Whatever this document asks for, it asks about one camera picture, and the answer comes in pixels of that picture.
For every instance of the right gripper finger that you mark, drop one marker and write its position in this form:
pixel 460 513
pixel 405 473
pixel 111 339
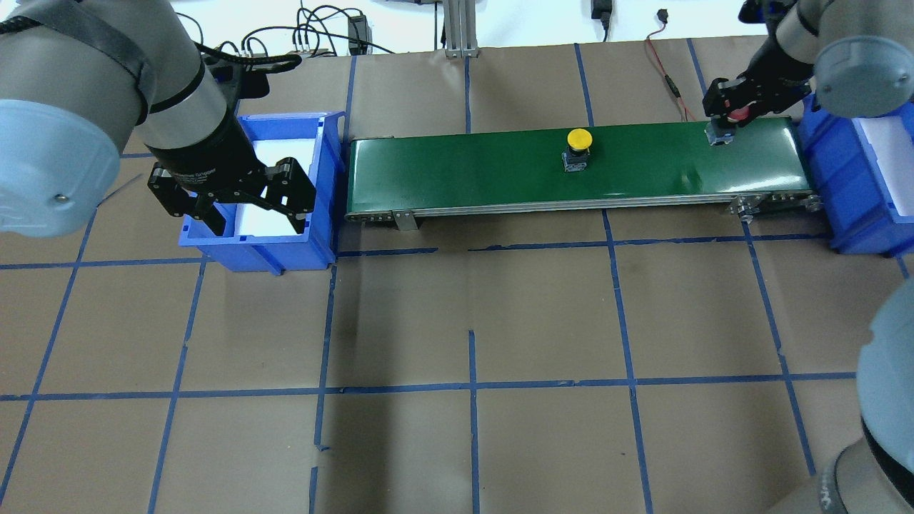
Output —
pixel 717 131

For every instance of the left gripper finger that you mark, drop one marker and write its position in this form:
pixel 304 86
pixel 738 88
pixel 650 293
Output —
pixel 299 221
pixel 213 218

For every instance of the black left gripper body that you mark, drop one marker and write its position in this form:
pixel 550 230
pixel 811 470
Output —
pixel 206 156

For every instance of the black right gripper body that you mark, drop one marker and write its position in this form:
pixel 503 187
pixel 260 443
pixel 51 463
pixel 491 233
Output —
pixel 775 76

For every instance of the red push button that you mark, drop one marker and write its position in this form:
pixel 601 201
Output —
pixel 734 119

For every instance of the yellow push button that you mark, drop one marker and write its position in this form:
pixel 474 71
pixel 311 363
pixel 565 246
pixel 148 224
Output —
pixel 577 150

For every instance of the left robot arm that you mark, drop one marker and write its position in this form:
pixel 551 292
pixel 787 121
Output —
pixel 80 78

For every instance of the blue left plastic bin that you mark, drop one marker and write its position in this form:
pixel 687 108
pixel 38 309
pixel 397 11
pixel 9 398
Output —
pixel 277 254

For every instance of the blue plastic bin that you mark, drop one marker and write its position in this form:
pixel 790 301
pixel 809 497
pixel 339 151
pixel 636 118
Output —
pixel 845 174
pixel 277 254

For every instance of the white foam pad left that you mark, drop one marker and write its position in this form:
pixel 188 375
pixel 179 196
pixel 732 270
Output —
pixel 254 221

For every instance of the white foam pad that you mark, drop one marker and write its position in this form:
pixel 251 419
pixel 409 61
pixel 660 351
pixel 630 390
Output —
pixel 893 149
pixel 254 221

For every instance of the green conveyor belt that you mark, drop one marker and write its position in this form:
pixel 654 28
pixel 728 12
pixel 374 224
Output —
pixel 403 180

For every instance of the white foam pad right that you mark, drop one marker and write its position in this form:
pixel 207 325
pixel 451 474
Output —
pixel 893 149

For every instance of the blue right plastic bin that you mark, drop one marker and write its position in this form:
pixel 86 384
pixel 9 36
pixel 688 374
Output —
pixel 845 174

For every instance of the aluminium frame post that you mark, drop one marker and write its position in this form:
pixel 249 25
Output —
pixel 460 29

